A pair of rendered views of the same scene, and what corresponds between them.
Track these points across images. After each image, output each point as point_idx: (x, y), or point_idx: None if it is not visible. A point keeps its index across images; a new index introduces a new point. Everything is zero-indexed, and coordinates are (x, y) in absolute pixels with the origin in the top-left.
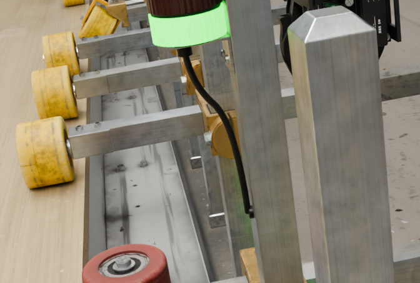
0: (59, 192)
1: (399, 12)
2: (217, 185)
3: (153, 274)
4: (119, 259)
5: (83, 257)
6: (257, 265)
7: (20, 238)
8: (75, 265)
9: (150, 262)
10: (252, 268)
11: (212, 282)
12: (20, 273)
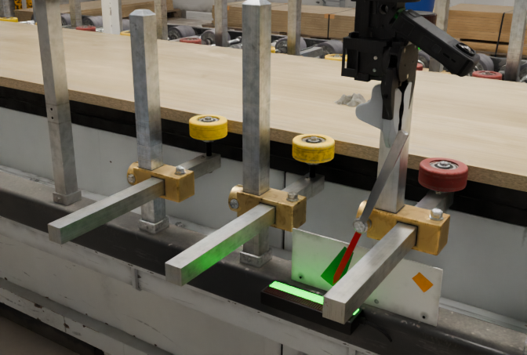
0: None
1: (342, 58)
2: None
3: (422, 166)
4: (445, 161)
5: (476, 167)
6: (423, 211)
7: (525, 162)
8: (467, 163)
9: (434, 168)
10: (423, 209)
11: (434, 207)
12: (477, 155)
